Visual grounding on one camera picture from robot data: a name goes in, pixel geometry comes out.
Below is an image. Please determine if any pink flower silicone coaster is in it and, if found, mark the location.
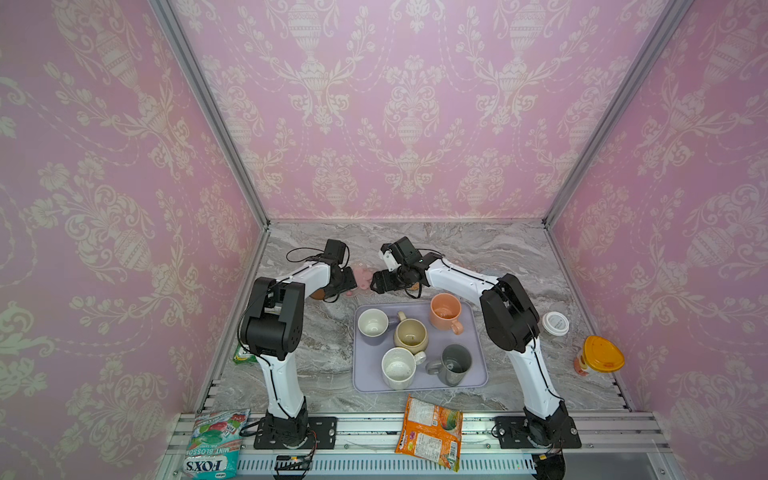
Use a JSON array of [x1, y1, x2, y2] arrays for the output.
[[353, 266, 373, 291]]

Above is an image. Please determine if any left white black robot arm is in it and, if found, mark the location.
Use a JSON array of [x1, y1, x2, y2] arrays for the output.
[[237, 261, 357, 447]]

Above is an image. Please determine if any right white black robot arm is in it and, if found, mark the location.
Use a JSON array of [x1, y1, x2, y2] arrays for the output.
[[370, 254, 582, 449]]

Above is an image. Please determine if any lavender mug white inside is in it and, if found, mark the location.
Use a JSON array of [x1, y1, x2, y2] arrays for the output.
[[357, 308, 396, 346]]

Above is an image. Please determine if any cream yellow mug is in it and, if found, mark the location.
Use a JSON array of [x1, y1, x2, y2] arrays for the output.
[[394, 311, 429, 354]]

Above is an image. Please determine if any peach pink mug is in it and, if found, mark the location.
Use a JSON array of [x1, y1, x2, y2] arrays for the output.
[[429, 293, 464, 335]]

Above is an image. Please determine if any lavender plastic tray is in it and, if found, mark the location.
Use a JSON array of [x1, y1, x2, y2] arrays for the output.
[[352, 301, 489, 393]]

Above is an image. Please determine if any grey green mug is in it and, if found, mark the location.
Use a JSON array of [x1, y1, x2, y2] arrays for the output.
[[426, 344, 473, 387]]

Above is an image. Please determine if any green Fox's candy bag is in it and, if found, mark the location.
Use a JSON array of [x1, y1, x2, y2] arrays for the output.
[[233, 346, 257, 364]]

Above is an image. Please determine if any orange snack packet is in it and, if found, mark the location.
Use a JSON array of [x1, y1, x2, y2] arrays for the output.
[[394, 396, 464, 472]]

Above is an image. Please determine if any mint Fox's candy bag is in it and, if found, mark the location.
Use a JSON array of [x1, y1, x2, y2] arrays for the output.
[[181, 409, 250, 479]]

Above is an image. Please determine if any bottle with orange lid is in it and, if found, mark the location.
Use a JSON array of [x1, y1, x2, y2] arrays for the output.
[[573, 335, 625, 376]]

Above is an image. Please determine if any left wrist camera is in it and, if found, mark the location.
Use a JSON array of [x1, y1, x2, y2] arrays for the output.
[[322, 239, 350, 268]]

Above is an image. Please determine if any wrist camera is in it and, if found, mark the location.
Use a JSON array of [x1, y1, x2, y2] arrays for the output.
[[379, 236, 423, 272], [322, 239, 350, 268]]

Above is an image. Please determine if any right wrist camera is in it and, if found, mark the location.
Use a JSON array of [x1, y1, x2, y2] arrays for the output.
[[379, 236, 423, 272]]

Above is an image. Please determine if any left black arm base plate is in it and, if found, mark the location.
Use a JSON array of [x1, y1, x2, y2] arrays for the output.
[[253, 415, 338, 450]]

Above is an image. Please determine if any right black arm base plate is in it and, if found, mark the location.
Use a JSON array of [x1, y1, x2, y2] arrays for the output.
[[491, 415, 582, 450]]

